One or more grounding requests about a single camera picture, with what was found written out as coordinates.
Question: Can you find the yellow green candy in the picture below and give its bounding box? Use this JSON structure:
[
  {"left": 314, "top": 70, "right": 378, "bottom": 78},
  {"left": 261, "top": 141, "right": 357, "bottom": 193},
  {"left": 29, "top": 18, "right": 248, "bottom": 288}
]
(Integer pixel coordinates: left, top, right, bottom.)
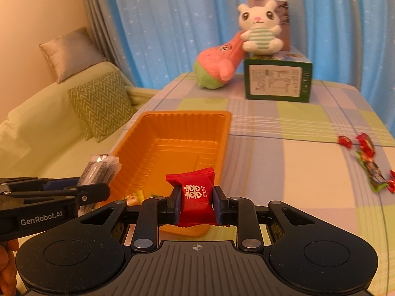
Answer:
[{"left": 123, "top": 190, "right": 144, "bottom": 206}]

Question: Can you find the white bunny plush toy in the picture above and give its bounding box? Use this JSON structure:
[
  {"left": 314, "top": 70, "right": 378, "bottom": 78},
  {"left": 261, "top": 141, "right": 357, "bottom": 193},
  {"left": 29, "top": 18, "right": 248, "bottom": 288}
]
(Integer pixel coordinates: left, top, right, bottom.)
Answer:
[{"left": 237, "top": 0, "right": 282, "bottom": 58}]

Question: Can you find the blue star curtain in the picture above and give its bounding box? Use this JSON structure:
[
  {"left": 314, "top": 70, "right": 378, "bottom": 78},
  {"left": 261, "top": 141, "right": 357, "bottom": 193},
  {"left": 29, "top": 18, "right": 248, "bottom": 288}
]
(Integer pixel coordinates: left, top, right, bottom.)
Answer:
[{"left": 108, "top": 0, "right": 395, "bottom": 114}]

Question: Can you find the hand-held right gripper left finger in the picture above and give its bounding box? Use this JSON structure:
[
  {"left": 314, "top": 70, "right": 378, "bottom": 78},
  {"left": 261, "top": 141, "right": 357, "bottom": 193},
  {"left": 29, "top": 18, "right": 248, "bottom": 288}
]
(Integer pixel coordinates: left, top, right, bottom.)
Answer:
[{"left": 66, "top": 186, "right": 182, "bottom": 253}]

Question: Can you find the green chevron cushion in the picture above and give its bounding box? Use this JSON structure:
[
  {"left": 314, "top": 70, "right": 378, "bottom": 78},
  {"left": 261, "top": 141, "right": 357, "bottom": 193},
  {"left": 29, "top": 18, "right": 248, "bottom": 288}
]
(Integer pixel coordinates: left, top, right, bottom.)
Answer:
[{"left": 67, "top": 69, "right": 138, "bottom": 143}]

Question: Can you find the light green sofa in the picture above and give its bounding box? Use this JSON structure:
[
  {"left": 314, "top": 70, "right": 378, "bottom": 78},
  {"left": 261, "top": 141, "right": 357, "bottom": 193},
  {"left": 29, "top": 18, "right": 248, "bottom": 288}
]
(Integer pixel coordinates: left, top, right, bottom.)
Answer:
[{"left": 0, "top": 60, "right": 161, "bottom": 199}]

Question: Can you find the grey cushion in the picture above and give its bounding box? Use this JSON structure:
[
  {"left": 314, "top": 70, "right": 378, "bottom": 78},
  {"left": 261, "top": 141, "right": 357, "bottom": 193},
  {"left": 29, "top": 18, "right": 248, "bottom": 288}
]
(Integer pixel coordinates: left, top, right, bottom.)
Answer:
[{"left": 39, "top": 26, "right": 107, "bottom": 84}]

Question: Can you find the orange plastic tray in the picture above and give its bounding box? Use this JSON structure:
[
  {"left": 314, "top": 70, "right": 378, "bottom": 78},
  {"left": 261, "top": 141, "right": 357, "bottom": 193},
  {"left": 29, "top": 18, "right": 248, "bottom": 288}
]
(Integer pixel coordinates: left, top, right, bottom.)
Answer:
[{"left": 109, "top": 110, "right": 232, "bottom": 237}]

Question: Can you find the person's left hand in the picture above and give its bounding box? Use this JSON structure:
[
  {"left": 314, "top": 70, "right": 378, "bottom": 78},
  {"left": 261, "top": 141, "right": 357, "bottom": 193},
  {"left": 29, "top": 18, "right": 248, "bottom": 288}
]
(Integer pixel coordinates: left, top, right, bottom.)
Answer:
[{"left": 0, "top": 240, "right": 20, "bottom": 296}]

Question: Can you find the green cardboard box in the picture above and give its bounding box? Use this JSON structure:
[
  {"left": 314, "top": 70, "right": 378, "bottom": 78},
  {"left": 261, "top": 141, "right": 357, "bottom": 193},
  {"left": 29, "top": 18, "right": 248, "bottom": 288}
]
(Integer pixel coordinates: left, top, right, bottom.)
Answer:
[{"left": 244, "top": 46, "right": 313, "bottom": 103}]

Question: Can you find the grey curtain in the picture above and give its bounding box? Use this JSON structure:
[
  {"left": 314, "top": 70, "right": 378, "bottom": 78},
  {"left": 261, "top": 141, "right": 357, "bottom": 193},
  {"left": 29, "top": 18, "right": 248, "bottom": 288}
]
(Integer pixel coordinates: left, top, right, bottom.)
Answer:
[{"left": 79, "top": 0, "right": 137, "bottom": 87}]

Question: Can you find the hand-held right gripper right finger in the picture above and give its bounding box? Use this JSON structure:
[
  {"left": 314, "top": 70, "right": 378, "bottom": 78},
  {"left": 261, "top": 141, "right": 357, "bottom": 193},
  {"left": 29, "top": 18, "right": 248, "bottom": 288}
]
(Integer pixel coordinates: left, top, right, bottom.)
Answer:
[{"left": 213, "top": 186, "right": 328, "bottom": 253}]

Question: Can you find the pink starfish plush toy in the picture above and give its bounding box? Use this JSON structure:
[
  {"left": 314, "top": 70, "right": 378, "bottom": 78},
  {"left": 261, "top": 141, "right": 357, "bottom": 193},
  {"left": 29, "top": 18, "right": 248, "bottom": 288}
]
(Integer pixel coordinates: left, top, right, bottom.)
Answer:
[{"left": 193, "top": 31, "right": 248, "bottom": 91}]

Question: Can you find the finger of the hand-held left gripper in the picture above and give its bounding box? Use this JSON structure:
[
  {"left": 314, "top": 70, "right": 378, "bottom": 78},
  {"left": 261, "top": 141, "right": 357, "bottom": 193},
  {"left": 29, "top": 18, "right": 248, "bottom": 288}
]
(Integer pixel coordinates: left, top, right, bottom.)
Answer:
[
  {"left": 0, "top": 183, "right": 111, "bottom": 208},
  {"left": 0, "top": 177, "right": 82, "bottom": 192}
]

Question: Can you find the red square snack packet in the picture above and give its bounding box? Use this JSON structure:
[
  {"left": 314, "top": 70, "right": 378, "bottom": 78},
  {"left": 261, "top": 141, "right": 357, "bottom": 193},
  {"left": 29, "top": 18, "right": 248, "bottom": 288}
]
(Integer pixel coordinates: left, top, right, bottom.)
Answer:
[{"left": 166, "top": 167, "right": 217, "bottom": 227}]

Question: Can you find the green dark snack stick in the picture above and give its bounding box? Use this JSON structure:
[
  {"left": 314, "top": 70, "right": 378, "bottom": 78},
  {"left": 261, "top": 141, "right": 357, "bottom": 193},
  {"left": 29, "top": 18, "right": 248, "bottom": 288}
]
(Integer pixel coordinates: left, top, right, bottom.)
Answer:
[{"left": 355, "top": 150, "right": 389, "bottom": 194}]

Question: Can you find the black silver snack packet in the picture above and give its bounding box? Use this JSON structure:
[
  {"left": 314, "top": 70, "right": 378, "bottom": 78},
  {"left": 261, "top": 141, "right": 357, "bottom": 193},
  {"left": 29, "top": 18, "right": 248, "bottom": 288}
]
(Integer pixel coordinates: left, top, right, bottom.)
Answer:
[{"left": 77, "top": 153, "right": 120, "bottom": 214}]

